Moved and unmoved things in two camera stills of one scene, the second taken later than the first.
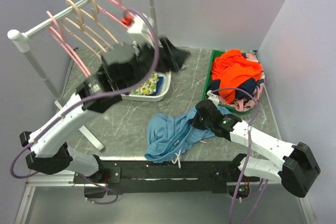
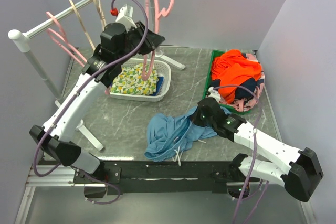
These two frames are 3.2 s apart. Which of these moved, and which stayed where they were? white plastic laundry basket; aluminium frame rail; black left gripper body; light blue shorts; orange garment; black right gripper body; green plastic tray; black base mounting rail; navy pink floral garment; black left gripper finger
Moved: black left gripper body; black left gripper finger
Stayed: black base mounting rail; black right gripper body; white plastic laundry basket; green plastic tray; aluminium frame rail; orange garment; navy pink floral garment; light blue shorts
